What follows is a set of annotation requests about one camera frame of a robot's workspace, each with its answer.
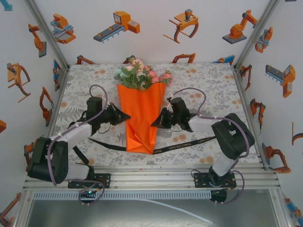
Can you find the orange wrapping paper sheet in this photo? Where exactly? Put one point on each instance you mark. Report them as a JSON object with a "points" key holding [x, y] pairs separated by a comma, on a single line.
{"points": [[139, 118]]}

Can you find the black printed ribbon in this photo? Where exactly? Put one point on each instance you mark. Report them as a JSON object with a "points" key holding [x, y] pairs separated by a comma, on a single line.
{"points": [[189, 143]]}

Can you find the pink fake rose bud stem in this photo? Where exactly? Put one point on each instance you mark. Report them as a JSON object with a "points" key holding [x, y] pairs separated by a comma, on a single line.
{"points": [[155, 79]]}

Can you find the pink fake rose long stem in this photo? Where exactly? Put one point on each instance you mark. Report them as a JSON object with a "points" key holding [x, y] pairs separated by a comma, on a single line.
{"points": [[165, 76]]}

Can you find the white fake rose stem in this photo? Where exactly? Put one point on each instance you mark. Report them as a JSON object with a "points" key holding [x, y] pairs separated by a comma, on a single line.
{"points": [[129, 68]]}

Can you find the pink and white flower bouquet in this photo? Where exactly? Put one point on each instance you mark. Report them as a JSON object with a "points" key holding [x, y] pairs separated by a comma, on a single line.
{"points": [[137, 63]]}

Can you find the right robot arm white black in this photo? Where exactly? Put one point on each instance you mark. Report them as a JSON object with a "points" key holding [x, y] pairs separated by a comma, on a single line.
{"points": [[232, 137]]}

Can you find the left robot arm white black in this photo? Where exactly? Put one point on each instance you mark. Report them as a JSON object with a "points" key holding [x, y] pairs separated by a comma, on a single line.
{"points": [[47, 160]]}

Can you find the small circuit board green light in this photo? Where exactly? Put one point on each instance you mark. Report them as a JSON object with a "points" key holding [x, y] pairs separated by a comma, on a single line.
{"points": [[88, 192]]}

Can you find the small black electronics box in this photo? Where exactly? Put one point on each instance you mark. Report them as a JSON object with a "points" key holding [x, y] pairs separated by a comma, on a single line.
{"points": [[219, 195]]}

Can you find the thin white tube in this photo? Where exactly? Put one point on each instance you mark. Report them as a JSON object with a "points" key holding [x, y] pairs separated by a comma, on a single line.
{"points": [[189, 214]]}

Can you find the aluminium side rail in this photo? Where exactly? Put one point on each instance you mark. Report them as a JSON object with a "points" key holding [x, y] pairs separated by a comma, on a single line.
{"points": [[59, 94], [243, 94]]}

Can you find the aluminium frame rails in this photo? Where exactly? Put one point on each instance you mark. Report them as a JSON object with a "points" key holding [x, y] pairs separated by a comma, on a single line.
{"points": [[154, 177]]}

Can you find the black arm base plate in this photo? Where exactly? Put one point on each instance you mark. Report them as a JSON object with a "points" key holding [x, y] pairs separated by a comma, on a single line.
{"points": [[201, 180], [105, 180]]}

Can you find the aluminium corner post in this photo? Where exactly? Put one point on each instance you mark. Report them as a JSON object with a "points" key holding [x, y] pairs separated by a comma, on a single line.
{"points": [[47, 35], [257, 30]]}

